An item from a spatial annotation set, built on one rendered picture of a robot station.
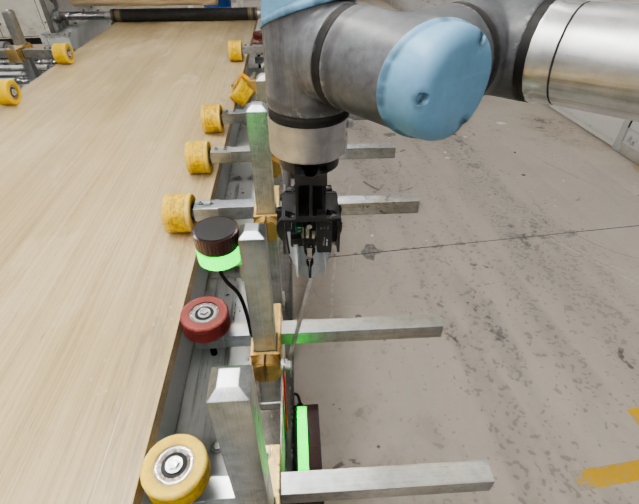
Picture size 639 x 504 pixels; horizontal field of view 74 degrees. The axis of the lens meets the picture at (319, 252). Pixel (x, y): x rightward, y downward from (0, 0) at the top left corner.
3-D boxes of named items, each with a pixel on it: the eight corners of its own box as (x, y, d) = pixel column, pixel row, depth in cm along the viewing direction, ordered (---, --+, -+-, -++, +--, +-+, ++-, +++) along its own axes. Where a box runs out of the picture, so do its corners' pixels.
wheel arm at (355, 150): (392, 152, 112) (393, 139, 110) (394, 159, 109) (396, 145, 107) (199, 158, 110) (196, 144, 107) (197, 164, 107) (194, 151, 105)
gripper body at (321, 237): (281, 258, 54) (275, 173, 46) (281, 219, 60) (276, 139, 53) (341, 256, 54) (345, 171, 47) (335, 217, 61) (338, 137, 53)
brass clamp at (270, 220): (283, 204, 94) (282, 184, 91) (283, 242, 84) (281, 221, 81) (255, 205, 94) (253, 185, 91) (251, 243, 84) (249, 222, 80)
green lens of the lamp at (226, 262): (243, 242, 61) (242, 230, 60) (240, 270, 57) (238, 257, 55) (201, 243, 61) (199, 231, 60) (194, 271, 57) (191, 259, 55)
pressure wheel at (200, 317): (238, 335, 82) (230, 292, 74) (234, 370, 76) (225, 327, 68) (195, 337, 81) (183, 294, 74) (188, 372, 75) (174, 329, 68)
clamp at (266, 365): (282, 320, 81) (281, 302, 78) (282, 382, 71) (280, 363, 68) (253, 322, 81) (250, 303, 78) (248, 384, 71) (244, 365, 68)
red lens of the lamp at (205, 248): (241, 228, 60) (240, 215, 58) (238, 255, 55) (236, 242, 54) (198, 229, 60) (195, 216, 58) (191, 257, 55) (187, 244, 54)
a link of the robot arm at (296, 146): (268, 99, 51) (349, 97, 51) (271, 138, 54) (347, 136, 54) (265, 130, 44) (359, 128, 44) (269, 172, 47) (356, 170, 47)
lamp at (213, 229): (255, 321, 72) (240, 215, 58) (253, 348, 68) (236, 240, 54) (220, 322, 72) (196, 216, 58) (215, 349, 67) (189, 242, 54)
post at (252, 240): (283, 410, 88) (265, 218, 58) (283, 426, 85) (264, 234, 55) (266, 411, 88) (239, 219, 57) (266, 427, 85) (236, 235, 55)
